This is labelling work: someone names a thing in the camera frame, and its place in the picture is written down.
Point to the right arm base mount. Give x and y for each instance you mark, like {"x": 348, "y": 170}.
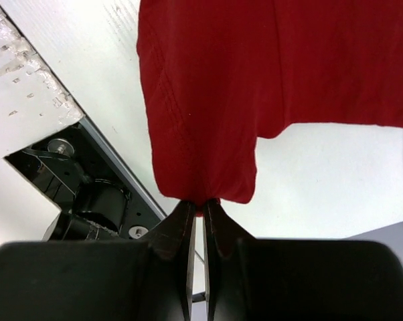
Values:
{"x": 98, "y": 195}

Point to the red t-shirt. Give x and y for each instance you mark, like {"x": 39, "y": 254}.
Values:
{"x": 218, "y": 75}

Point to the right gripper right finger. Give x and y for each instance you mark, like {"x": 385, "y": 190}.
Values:
{"x": 284, "y": 279}

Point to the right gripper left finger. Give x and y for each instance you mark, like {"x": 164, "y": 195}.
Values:
{"x": 145, "y": 279}

